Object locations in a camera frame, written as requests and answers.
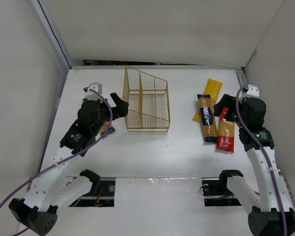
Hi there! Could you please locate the gold wire basket shelf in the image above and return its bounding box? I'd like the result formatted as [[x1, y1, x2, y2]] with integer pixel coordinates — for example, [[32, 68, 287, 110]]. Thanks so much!
[[122, 66, 171, 133]]

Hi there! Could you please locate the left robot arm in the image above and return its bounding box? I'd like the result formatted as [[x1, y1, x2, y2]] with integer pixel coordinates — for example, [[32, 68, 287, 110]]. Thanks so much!
[[8, 92, 129, 236]]

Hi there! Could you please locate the red spaghetti bag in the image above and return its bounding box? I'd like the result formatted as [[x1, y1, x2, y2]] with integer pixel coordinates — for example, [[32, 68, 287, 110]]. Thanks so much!
[[217, 108, 235, 153]]

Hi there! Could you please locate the black label spaghetti bag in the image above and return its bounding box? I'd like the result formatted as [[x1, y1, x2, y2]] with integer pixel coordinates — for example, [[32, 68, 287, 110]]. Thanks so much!
[[197, 94, 218, 143]]

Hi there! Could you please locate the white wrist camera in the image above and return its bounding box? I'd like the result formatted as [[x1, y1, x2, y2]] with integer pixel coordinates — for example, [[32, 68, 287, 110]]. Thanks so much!
[[242, 84, 260, 98], [83, 82, 102, 101]]

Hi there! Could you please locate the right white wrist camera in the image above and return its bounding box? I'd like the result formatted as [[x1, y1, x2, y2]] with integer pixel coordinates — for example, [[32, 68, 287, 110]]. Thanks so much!
[[242, 84, 260, 98]]

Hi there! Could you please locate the blue label spaghetti bag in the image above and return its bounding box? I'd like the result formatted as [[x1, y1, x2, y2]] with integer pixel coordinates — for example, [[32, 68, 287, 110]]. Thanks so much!
[[99, 121, 116, 138]]

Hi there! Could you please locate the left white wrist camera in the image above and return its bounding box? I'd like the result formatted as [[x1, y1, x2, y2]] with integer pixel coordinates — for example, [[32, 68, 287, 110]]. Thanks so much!
[[83, 82, 102, 101]]

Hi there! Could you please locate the yellow spaghetti bag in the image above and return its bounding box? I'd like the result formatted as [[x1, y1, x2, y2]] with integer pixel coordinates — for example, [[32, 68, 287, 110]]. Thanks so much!
[[192, 78, 223, 122]]

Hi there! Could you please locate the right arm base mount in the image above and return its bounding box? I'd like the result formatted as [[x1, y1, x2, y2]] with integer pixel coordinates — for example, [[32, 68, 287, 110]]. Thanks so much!
[[199, 177, 241, 207]]

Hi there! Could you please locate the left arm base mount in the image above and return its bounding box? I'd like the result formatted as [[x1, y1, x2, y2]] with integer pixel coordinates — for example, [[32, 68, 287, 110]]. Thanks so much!
[[70, 177, 116, 207]]

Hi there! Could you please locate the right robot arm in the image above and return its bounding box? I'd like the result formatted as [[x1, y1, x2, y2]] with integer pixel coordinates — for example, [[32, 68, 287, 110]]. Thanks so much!
[[214, 94, 295, 236]]

